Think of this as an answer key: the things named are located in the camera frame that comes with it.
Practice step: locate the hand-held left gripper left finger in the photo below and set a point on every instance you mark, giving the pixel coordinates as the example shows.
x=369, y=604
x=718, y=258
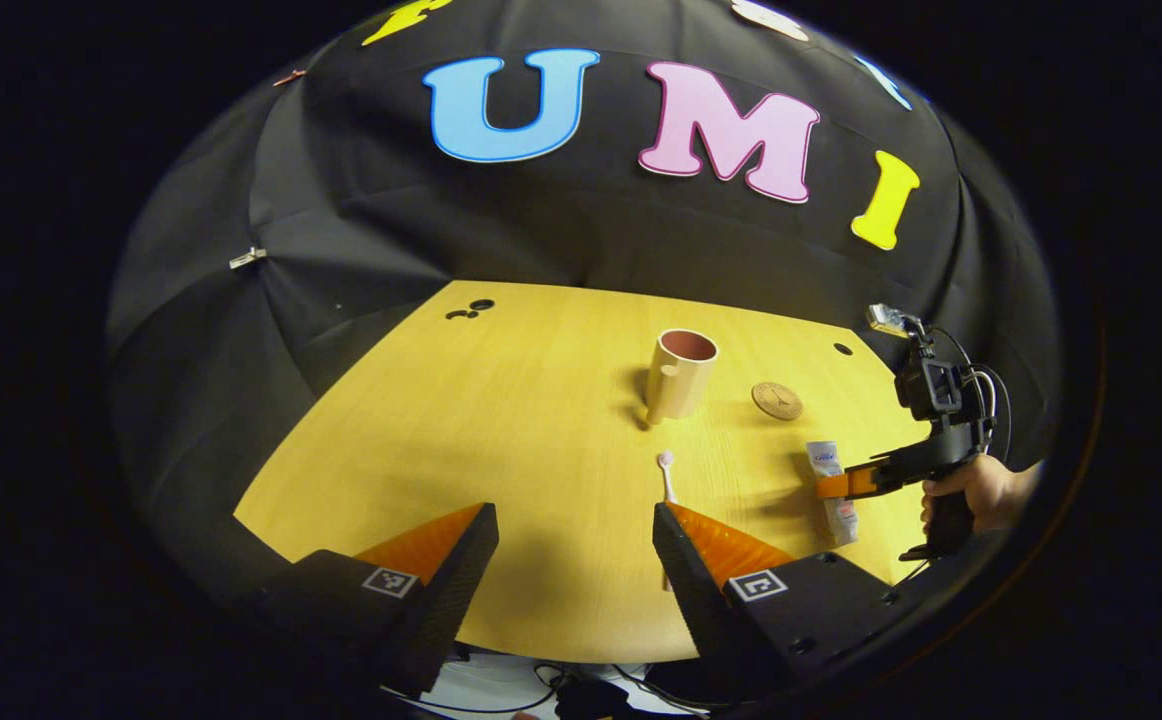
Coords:
x=456, y=580

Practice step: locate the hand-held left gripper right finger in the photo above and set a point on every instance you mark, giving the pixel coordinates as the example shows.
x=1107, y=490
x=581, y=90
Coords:
x=693, y=590

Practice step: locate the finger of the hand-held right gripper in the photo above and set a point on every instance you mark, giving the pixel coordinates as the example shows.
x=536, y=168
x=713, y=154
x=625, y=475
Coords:
x=856, y=482

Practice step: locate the white toothpaste tube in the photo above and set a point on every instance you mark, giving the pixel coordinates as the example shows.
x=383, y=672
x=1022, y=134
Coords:
x=839, y=520

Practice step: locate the round brown coaster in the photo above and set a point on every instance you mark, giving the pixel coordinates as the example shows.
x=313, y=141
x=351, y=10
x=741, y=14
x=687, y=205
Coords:
x=777, y=400

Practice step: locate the pink toothbrush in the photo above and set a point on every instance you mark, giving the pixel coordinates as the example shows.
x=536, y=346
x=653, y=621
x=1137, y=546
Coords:
x=668, y=478

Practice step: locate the beige cup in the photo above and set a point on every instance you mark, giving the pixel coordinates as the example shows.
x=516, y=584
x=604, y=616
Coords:
x=679, y=385

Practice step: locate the black backdrop cloth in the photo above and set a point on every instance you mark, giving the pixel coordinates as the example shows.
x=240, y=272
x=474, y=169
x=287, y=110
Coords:
x=541, y=230

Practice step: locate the white cloth clip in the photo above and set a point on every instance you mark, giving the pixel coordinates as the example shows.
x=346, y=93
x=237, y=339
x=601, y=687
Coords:
x=247, y=258

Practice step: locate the red cloth clip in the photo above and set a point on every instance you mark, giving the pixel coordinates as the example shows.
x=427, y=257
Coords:
x=289, y=77

